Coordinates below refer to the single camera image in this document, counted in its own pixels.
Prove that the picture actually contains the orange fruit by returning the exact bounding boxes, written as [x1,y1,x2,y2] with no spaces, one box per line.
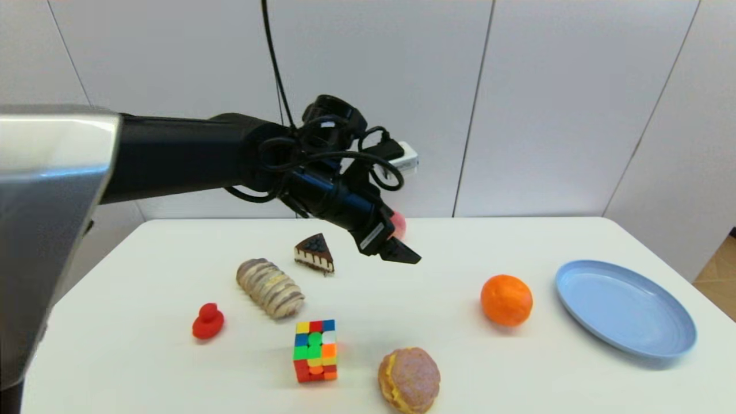
[481,274,534,327]

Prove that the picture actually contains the chocolate cake slice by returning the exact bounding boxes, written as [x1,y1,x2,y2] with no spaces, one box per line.
[294,233,335,275]

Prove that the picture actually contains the striped bread roll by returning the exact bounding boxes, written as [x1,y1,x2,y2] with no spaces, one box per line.
[236,258,306,320]

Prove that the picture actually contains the cream puff bun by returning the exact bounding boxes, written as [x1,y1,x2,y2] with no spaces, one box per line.
[378,347,442,414]

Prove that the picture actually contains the multicoloured puzzle cube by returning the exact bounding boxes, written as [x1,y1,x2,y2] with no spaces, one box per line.
[294,319,339,382]

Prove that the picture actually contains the red rubber duck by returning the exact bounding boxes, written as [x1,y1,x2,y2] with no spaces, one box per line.
[192,302,225,340]

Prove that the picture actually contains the blue plastic plate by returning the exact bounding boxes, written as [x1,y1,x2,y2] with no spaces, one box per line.
[555,260,697,358]

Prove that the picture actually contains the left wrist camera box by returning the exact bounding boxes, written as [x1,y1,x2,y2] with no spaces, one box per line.
[377,140,419,174]

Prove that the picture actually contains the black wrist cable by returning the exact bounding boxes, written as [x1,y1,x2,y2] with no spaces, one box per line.
[225,0,406,205]

